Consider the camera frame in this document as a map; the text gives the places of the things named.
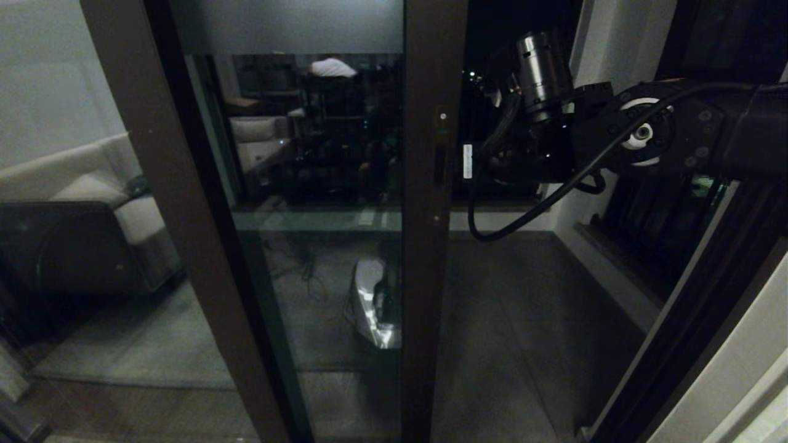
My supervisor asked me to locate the brown framed sliding glass door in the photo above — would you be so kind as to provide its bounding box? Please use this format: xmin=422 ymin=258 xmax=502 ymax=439
xmin=169 ymin=0 xmax=470 ymax=443

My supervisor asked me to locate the grey stone window sill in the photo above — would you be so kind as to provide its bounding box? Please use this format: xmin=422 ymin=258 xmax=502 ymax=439
xmin=576 ymin=223 xmax=665 ymax=308

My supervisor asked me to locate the dark brown door jamb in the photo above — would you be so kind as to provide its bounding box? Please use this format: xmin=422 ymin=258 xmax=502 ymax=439
xmin=588 ymin=178 xmax=788 ymax=443

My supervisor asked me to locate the brown framed fixed glass panel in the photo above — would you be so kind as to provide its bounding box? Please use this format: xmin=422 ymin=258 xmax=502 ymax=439
xmin=0 ymin=0 xmax=290 ymax=443

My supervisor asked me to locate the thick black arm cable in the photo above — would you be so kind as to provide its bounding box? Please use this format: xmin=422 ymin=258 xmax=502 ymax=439
xmin=468 ymin=83 xmax=758 ymax=242

